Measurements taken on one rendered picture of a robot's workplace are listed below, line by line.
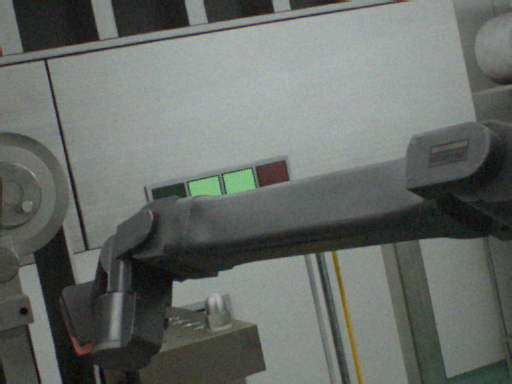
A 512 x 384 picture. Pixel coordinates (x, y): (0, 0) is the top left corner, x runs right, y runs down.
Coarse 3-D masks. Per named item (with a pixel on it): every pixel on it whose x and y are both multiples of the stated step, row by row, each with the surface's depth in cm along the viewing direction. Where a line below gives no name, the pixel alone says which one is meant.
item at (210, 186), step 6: (204, 180) 163; (210, 180) 164; (216, 180) 164; (192, 186) 163; (198, 186) 163; (204, 186) 163; (210, 186) 164; (216, 186) 164; (192, 192) 163; (198, 192) 163; (204, 192) 163; (210, 192) 164; (216, 192) 164
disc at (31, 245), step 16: (0, 144) 119; (16, 144) 120; (32, 144) 121; (48, 160) 121; (64, 176) 122; (64, 192) 122; (64, 208) 122; (48, 224) 121; (32, 240) 120; (48, 240) 121
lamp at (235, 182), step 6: (228, 174) 165; (234, 174) 165; (240, 174) 166; (246, 174) 166; (228, 180) 165; (234, 180) 165; (240, 180) 166; (246, 180) 166; (252, 180) 167; (228, 186) 165; (234, 186) 165; (240, 186) 166; (246, 186) 166; (252, 186) 167; (228, 192) 165; (234, 192) 165
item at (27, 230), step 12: (0, 156) 119; (12, 156) 119; (24, 156) 120; (36, 168) 120; (48, 180) 121; (48, 192) 121; (48, 204) 121; (36, 216) 120; (48, 216) 121; (12, 228) 119; (24, 228) 120; (36, 228) 120; (12, 240) 119; (24, 240) 120
